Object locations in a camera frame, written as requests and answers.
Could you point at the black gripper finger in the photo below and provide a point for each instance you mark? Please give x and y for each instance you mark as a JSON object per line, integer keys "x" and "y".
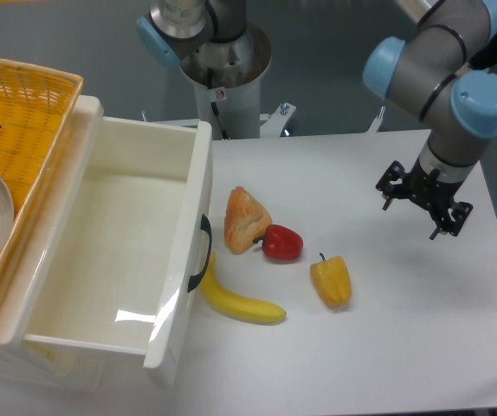
{"x": 393, "y": 184}
{"x": 449, "y": 219}

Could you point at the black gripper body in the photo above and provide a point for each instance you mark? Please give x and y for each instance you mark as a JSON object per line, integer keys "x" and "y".
{"x": 426, "y": 188}

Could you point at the black top drawer handle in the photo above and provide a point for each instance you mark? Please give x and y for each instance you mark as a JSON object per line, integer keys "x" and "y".
{"x": 204, "y": 260}

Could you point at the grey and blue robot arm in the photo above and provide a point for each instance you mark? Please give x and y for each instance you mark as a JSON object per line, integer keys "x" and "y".
{"x": 427, "y": 77}

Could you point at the white drawer cabinet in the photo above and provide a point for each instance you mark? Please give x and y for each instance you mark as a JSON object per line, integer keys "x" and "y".
{"x": 26, "y": 267}

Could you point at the yellow toy bell pepper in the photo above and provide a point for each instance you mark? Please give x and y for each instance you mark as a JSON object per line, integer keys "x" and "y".
{"x": 331, "y": 280}

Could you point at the red toy bell pepper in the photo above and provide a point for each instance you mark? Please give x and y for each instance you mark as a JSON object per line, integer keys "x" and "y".
{"x": 280, "y": 243}

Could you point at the toy croissant pastry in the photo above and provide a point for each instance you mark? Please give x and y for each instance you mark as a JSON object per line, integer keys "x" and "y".
{"x": 245, "y": 220}

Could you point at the yellow toy banana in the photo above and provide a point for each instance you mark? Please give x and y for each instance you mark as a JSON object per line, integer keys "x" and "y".
{"x": 233, "y": 305}

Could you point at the yellow woven basket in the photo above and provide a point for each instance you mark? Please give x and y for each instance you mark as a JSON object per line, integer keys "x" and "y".
{"x": 35, "y": 105}

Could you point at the white metal base frame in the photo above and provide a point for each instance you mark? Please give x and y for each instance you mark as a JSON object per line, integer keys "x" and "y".
{"x": 276, "y": 123}

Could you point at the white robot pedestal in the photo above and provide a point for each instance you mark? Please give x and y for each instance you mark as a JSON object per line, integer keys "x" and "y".
{"x": 226, "y": 78}

